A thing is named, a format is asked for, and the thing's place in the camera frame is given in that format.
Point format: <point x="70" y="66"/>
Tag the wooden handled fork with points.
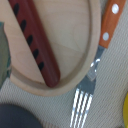
<point x="85" y="89"/>

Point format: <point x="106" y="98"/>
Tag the grey gripper finger with green pad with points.
<point x="5" y="57"/>

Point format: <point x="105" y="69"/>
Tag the round wooden plate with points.
<point x="73" y="30"/>

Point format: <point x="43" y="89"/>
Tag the yellow toy banana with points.
<point x="125" y="111"/>

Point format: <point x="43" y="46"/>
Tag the brown toy sausage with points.
<point x="34" y="33"/>

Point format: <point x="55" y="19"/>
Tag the grey toy pot with handles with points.
<point x="12" y="116"/>

